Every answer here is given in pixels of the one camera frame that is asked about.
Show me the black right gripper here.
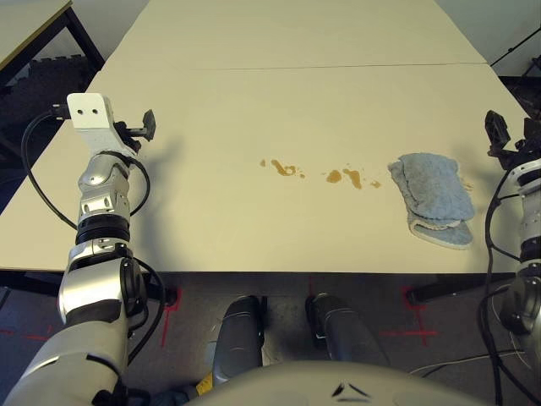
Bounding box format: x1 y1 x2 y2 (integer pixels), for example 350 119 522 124
484 109 541 171

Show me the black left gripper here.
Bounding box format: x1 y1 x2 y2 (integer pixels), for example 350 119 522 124
112 108 159 151

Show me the blue fluffy rag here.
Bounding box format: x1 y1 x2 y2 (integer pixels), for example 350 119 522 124
387 151 477 251

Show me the black foam floor mat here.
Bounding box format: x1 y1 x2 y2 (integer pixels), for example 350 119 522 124
0 53 97 189

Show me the brown curled liquid spill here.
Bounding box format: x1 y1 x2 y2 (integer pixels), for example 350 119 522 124
259 157 307 180

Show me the brown streaked liquid spill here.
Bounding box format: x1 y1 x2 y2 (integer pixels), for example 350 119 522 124
324 162 383 191

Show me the grey left robot leg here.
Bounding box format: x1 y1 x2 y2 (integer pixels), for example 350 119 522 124
210 294 266 388

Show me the grey robot leg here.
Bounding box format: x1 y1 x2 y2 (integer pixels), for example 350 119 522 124
304 292 392 370
210 294 266 388

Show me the grey right robot leg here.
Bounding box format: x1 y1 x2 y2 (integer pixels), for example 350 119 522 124
304 292 392 370

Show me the yellow label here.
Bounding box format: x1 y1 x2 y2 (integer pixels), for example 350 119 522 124
195 373 215 397

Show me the grey robot torso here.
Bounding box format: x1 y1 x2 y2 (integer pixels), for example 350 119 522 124
180 359 505 406

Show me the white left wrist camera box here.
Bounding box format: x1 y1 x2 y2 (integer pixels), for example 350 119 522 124
66 93 136 160

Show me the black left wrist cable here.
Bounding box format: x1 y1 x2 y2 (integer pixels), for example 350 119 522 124
20 107 151 232

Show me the beige side table black frame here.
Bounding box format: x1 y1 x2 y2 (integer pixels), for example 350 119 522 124
0 0 107 99

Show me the black left upper arm cable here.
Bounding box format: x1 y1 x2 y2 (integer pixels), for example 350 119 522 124
120 253 167 369

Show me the white floor cable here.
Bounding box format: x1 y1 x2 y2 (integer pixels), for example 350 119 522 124
408 349 528 377

